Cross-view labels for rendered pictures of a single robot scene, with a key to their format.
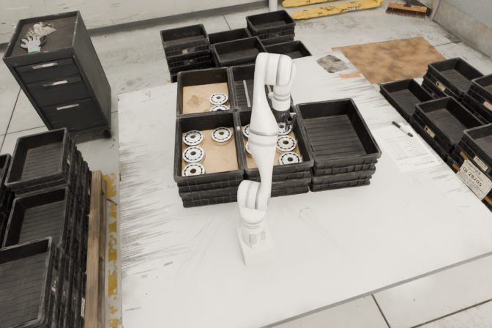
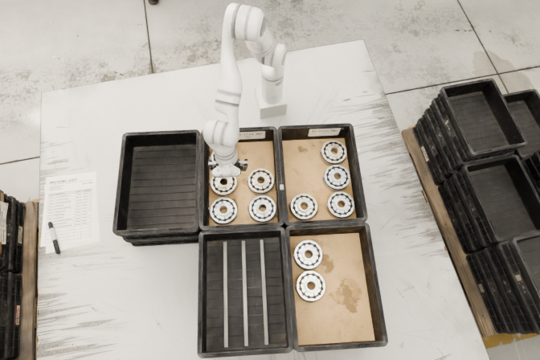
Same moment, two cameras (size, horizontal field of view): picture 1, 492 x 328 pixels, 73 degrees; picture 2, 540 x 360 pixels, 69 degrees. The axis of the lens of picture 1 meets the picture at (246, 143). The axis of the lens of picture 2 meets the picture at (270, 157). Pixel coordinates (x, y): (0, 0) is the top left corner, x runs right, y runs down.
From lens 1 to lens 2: 1.65 m
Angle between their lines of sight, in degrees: 68
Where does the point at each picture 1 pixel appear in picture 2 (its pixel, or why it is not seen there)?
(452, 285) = not seen: hidden behind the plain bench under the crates
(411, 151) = (66, 200)
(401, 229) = (134, 111)
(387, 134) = (78, 232)
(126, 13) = not seen: outside the picture
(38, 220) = (512, 215)
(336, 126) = (149, 214)
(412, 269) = (144, 79)
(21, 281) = (480, 134)
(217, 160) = (308, 173)
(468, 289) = not seen: hidden behind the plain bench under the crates
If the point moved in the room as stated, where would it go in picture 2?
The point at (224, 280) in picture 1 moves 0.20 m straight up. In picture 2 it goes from (297, 83) to (301, 57)
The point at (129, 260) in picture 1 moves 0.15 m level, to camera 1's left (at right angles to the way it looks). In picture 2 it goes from (381, 104) to (413, 105)
